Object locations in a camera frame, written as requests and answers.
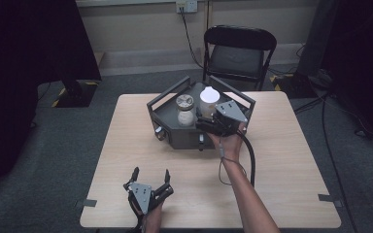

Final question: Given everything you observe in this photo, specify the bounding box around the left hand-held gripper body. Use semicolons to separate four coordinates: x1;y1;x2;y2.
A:
122;182;175;216

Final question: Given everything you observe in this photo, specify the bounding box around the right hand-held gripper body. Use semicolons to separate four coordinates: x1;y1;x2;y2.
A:
203;100;249;137

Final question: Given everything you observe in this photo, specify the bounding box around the glass jar with white lid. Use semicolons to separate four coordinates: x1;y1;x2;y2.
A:
199;85;221;118

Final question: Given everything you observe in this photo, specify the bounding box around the dark grey bin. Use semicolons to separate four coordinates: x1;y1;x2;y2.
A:
146;76;256;150

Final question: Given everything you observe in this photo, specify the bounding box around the person's left hand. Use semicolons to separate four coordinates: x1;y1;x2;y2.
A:
130;200;165;233

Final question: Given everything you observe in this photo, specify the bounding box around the person's right hand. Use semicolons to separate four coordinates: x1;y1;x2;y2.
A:
207;124;248;162

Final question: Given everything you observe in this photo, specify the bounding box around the glass jar with patterned lid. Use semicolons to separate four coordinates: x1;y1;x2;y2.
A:
175;93;196;127

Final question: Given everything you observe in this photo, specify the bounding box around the black folding chair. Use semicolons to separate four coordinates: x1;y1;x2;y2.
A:
202;24;278;91

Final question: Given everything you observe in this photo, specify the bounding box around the black stand base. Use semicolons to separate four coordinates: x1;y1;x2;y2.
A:
51;80;100;109
269;71;320;98

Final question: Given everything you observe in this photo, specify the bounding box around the dark curtain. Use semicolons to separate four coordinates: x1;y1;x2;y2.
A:
0;0;102;198
297;0;373;150

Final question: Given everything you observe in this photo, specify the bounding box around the thin grey cable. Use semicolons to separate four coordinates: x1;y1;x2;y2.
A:
218;142;248;186

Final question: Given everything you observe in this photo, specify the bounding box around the thick black cable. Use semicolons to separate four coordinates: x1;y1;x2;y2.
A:
237;131;256;188

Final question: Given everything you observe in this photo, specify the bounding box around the black power cable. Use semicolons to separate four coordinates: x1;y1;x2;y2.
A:
180;7;206;70

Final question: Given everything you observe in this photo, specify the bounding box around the black floor cable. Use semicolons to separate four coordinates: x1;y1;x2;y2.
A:
320;93;361;233

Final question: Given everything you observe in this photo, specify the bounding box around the white wall outlet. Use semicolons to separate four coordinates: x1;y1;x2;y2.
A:
175;0;199;15

